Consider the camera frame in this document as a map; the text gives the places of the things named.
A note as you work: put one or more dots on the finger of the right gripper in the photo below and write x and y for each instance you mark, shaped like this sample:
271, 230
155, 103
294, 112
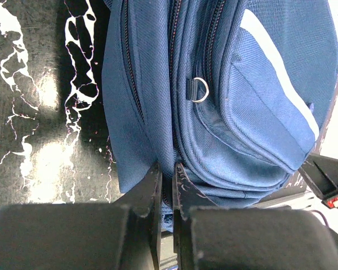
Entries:
321, 175

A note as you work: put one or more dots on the navy blue student backpack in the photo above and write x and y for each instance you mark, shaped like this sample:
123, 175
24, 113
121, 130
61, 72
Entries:
237, 91

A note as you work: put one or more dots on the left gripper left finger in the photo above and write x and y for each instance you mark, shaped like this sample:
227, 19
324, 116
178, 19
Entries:
124, 234

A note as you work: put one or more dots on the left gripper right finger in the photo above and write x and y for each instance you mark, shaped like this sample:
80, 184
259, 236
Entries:
210, 237

